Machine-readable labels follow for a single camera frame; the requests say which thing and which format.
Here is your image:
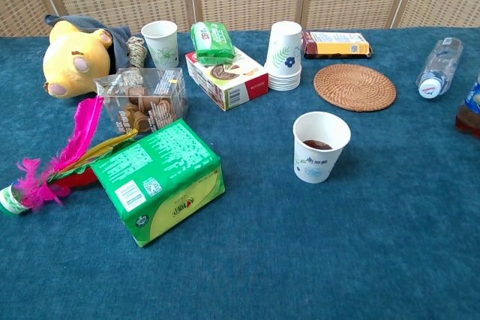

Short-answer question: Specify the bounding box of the cola bottle with blue label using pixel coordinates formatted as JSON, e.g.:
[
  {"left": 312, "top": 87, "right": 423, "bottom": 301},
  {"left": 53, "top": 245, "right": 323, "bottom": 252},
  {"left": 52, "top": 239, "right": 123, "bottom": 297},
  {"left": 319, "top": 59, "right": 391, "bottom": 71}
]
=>
[{"left": 454, "top": 75, "right": 480, "bottom": 136}]

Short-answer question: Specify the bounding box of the white paper cup with drink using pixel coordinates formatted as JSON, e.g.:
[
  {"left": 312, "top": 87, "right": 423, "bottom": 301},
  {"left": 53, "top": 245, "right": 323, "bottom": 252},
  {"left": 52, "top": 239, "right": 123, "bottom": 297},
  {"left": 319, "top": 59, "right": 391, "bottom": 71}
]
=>
[{"left": 292, "top": 110, "right": 353, "bottom": 185}]

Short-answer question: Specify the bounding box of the paper cup with flower print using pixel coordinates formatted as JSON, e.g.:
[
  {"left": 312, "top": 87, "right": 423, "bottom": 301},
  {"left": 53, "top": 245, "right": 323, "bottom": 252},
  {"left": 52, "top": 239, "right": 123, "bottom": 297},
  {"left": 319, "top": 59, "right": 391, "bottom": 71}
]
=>
[{"left": 140, "top": 19, "right": 180, "bottom": 70}]

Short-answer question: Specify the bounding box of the white chocolate cookie box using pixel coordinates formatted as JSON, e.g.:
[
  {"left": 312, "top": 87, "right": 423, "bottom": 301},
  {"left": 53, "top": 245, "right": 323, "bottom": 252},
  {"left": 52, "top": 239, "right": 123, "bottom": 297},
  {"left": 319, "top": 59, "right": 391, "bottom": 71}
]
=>
[{"left": 184, "top": 45, "right": 270, "bottom": 112}]

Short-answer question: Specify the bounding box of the green cardboard box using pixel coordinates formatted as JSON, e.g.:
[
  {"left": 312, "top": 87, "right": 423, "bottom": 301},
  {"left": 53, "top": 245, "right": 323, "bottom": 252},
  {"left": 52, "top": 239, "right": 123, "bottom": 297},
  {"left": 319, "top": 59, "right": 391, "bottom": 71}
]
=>
[{"left": 90, "top": 118, "right": 227, "bottom": 249}]

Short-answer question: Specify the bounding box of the stack of white paper cups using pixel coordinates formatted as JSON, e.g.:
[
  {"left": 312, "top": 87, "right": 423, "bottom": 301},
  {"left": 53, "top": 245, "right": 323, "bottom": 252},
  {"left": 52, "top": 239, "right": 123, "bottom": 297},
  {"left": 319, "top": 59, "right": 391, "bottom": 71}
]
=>
[{"left": 263, "top": 20, "right": 304, "bottom": 92}]

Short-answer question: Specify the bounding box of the green wet wipes pack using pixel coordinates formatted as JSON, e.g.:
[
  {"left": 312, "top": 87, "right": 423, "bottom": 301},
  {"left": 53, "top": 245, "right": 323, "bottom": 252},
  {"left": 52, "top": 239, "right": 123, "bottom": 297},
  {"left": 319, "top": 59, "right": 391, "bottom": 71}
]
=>
[{"left": 190, "top": 20, "right": 237, "bottom": 66}]

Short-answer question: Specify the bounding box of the clear plastic box of cookies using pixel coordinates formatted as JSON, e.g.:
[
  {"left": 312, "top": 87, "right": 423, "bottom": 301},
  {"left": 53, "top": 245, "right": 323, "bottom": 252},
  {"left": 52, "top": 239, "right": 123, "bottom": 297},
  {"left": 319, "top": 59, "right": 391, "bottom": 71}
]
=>
[{"left": 94, "top": 67, "right": 190, "bottom": 136}]

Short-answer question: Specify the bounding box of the round woven rattan coaster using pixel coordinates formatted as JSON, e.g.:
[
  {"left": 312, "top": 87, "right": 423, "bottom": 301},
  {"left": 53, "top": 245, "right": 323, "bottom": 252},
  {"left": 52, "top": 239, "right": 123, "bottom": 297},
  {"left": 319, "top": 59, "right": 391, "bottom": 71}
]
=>
[{"left": 313, "top": 63, "right": 398, "bottom": 113}]

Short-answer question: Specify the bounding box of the blue table cloth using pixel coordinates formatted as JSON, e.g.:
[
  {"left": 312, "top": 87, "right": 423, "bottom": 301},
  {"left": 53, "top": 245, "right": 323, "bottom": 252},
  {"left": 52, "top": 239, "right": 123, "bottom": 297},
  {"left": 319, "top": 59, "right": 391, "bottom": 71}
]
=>
[{"left": 0, "top": 26, "right": 480, "bottom": 320}]

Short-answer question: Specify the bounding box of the orange and brown biscuit pack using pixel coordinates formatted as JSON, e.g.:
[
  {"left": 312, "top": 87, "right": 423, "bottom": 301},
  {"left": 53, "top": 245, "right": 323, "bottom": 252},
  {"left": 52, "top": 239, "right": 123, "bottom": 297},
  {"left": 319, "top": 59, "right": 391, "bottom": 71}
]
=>
[{"left": 301, "top": 30, "right": 374, "bottom": 60}]

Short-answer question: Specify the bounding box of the dark grey cloth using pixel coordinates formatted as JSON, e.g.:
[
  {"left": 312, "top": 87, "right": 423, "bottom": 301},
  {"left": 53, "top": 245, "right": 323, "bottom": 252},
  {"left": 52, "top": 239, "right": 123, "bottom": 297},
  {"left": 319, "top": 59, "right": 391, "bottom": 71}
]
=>
[{"left": 43, "top": 13, "right": 133, "bottom": 76}]

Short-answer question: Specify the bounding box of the pink feather shuttlecock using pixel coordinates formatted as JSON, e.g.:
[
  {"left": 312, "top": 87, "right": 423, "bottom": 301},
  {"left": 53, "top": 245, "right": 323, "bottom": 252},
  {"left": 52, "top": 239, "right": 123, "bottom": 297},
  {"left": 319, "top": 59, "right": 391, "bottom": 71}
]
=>
[{"left": 0, "top": 95, "right": 140, "bottom": 218}]

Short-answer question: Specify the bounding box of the yellow plush toy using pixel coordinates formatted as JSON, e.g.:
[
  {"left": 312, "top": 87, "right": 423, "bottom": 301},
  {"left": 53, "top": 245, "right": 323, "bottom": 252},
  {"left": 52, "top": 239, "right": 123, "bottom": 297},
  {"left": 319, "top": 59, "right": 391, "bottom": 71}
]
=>
[{"left": 41, "top": 19, "right": 114, "bottom": 100}]

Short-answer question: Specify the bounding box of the clear plastic water bottle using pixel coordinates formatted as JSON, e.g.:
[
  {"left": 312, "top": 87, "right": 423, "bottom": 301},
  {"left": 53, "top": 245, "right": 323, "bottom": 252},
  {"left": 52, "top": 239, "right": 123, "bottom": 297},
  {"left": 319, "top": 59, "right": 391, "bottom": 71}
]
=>
[{"left": 415, "top": 36, "right": 465, "bottom": 100}]

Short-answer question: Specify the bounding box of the braided rope bundle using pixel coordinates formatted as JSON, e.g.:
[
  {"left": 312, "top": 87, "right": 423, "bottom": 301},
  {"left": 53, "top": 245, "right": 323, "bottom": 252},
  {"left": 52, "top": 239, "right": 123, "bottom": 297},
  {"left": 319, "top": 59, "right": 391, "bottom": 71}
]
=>
[{"left": 126, "top": 35, "right": 151, "bottom": 71}]

